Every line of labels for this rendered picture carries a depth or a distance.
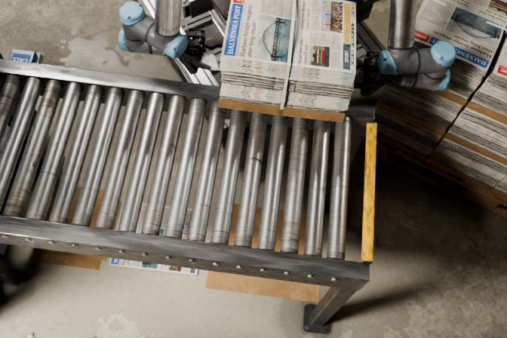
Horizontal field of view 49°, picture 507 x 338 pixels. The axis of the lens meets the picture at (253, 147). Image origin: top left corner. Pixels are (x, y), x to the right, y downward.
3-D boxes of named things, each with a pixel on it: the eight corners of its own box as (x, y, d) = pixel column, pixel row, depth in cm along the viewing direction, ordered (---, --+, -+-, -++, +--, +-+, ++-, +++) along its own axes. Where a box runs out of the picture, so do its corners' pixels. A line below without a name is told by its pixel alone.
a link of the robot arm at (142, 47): (115, 39, 175) (120, 56, 182) (150, 44, 175) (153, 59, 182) (121, 19, 178) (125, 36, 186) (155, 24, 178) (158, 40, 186)
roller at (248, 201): (265, 112, 178) (271, 105, 174) (246, 256, 157) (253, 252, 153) (250, 107, 176) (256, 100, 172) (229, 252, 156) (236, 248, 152)
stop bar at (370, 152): (376, 125, 171) (378, 122, 169) (373, 265, 152) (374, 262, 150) (366, 124, 171) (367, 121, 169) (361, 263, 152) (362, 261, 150)
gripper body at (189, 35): (202, 46, 174) (164, 41, 174) (203, 66, 181) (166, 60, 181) (207, 29, 178) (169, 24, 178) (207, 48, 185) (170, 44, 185)
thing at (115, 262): (207, 210, 241) (207, 210, 240) (197, 277, 228) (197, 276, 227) (124, 200, 242) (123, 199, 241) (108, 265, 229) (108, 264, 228)
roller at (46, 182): (86, 88, 178) (82, 80, 174) (44, 228, 158) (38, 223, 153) (71, 86, 178) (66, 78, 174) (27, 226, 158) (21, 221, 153)
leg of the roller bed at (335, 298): (324, 312, 224) (360, 271, 163) (324, 327, 221) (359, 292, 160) (310, 310, 224) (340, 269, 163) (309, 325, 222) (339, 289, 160)
